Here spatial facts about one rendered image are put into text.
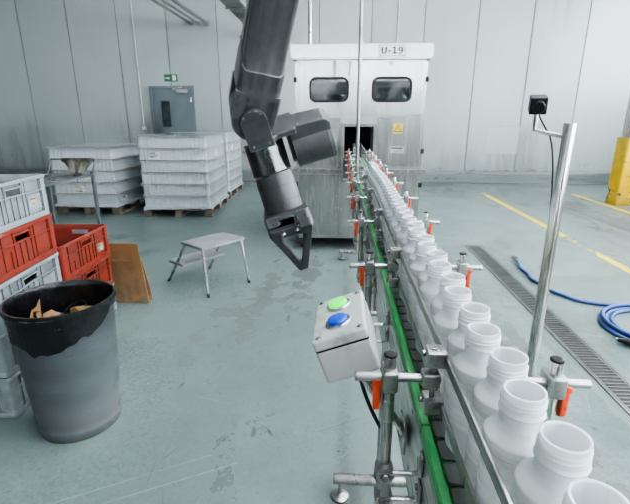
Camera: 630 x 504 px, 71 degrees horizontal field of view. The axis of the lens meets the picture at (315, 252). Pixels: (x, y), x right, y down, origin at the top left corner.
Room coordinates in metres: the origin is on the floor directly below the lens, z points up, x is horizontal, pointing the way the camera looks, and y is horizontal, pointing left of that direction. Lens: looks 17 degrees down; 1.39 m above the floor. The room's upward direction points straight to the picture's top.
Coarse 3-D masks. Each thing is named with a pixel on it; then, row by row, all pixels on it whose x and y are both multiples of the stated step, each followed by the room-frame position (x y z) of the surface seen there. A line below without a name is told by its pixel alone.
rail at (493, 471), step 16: (384, 240) 1.27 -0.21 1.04; (400, 256) 0.92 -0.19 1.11; (400, 288) 0.89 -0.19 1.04; (416, 288) 0.71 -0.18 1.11; (416, 336) 0.67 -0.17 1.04; (432, 336) 0.56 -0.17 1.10; (448, 368) 0.46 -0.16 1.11; (464, 400) 0.39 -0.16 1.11; (448, 432) 0.44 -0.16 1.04; (480, 432) 0.34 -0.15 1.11; (480, 448) 0.33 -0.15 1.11; (464, 464) 0.38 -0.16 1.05; (464, 480) 0.36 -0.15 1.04; (496, 480) 0.29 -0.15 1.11
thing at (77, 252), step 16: (64, 224) 3.10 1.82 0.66; (80, 224) 3.10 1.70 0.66; (96, 224) 3.10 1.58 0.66; (64, 240) 3.10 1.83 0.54; (80, 240) 2.75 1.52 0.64; (96, 240) 2.94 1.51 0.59; (64, 256) 2.54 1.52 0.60; (80, 256) 2.72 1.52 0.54; (96, 256) 2.91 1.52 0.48; (64, 272) 2.52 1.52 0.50
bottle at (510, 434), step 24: (504, 384) 0.34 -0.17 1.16; (528, 384) 0.35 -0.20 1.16; (504, 408) 0.33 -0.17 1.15; (528, 408) 0.32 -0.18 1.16; (504, 432) 0.33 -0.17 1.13; (528, 432) 0.32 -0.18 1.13; (480, 456) 0.34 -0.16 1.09; (504, 456) 0.32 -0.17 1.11; (528, 456) 0.31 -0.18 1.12; (480, 480) 0.34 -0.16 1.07; (504, 480) 0.31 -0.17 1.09
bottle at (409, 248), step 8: (408, 232) 0.93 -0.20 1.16; (416, 232) 0.91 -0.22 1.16; (424, 232) 0.92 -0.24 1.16; (408, 240) 0.92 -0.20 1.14; (408, 248) 0.91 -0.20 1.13; (408, 256) 0.91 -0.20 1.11; (408, 264) 0.91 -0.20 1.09; (400, 272) 0.93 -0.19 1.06; (400, 280) 0.93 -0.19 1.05; (400, 296) 0.92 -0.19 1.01
